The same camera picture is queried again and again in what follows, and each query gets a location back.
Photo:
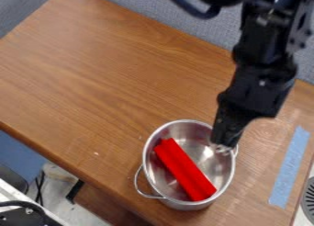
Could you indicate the grey fan grille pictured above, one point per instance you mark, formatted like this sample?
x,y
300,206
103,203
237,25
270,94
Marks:
x,y
308,200

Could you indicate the black device with handle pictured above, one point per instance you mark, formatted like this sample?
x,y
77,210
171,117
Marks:
x,y
27,214

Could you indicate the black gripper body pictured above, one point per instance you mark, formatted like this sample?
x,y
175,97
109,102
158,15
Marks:
x,y
260,88

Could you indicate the blue tape strip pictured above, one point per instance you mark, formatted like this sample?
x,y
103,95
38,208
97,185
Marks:
x,y
289,169

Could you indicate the red rectangular block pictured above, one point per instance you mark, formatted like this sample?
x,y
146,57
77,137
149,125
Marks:
x,y
189,175

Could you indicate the silver metal pot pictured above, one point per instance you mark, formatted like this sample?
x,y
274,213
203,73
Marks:
x,y
191,135

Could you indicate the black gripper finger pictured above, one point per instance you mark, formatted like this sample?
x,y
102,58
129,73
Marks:
x,y
230,123

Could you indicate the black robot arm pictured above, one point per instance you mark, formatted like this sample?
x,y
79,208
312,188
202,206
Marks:
x,y
274,31

